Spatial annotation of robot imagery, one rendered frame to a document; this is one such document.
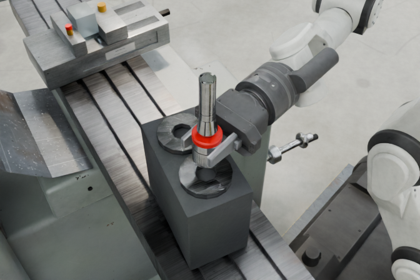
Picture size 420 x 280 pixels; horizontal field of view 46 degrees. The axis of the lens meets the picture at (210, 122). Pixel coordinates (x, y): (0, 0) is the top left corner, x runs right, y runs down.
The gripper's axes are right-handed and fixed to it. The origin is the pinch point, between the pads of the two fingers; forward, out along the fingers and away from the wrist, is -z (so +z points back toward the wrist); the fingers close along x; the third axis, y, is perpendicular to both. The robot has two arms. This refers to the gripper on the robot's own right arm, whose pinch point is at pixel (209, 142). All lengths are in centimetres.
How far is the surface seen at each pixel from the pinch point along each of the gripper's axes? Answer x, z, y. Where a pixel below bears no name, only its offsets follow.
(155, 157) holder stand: -9.7, -3.2, 9.3
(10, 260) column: -36, -29, 46
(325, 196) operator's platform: -2, 60, 85
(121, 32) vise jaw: -51, 22, 18
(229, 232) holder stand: 6.0, -1.2, 19.0
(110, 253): -35, -5, 76
